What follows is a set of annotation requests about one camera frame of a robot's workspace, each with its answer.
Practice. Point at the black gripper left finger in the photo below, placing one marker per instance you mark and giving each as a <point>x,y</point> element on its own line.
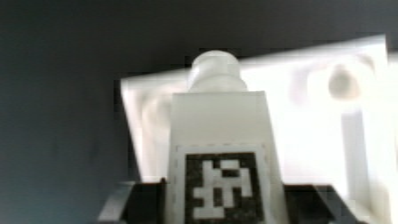
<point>136,204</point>

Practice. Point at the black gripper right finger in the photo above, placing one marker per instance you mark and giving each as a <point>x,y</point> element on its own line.
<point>317,206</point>

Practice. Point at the white square tabletop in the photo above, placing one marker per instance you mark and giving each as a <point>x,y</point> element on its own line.
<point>333,105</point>

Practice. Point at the white table leg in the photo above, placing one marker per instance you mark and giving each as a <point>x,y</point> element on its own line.
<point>225,185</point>

